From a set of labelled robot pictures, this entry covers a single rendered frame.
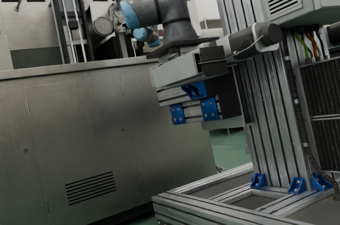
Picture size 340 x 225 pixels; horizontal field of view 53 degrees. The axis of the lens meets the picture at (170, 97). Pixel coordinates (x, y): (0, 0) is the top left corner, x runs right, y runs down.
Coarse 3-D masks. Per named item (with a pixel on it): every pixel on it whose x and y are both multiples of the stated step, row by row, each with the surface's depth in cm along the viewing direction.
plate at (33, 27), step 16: (0, 16) 215; (16, 16) 220; (32, 16) 225; (48, 16) 230; (96, 16) 248; (192, 16) 292; (16, 32) 218; (32, 32) 223; (48, 32) 229; (16, 48) 217; (32, 48) 222
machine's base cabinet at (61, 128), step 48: (0, 96) 155; (48, 96) 166; (96, 96) 178; (144, 96) 192; (0, 144) 153; (48, 144) 163; (96, 144) 175; (144, 144) 189; (192, 144) 205; (0, 192) 150; (48, 192) 160; (96, 192) 172; (144, 192) 185
